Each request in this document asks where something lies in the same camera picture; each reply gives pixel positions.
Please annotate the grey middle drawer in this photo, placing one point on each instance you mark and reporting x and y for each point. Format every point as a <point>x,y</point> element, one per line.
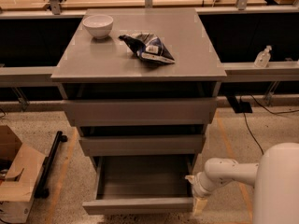
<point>142,145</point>

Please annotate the white ceramic bowl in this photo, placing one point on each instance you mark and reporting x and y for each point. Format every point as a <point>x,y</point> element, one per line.
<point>98,26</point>

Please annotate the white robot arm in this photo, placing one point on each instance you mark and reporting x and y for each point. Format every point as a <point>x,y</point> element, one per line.
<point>275,179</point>

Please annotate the grey top drawer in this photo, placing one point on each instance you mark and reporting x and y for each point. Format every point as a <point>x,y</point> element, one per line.
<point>137,112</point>

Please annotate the black floor power box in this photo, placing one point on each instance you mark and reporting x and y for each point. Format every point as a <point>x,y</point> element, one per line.
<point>239,106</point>

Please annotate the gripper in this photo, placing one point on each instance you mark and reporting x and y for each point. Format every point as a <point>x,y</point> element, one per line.
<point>197,187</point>

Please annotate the grey drawer cabinet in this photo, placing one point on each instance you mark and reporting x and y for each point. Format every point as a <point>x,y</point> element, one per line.
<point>146,93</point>

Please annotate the black metal bar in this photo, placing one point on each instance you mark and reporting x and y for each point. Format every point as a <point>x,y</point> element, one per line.
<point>41,190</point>

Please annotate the clear sanitizer bottle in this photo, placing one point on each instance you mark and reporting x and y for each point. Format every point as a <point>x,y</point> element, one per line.
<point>263,57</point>

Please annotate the open cardboard box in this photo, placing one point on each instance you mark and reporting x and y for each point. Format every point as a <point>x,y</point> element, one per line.
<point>21,168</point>

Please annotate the blue crumpled chip bag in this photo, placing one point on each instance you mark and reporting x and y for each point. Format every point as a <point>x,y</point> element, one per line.
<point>148,47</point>

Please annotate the grey bottom drawer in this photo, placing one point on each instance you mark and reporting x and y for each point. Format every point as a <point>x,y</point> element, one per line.
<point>141,185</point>

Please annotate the grey drawer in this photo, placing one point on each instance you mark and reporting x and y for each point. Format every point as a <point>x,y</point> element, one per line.
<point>137,112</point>
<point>141,185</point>
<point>142,145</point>

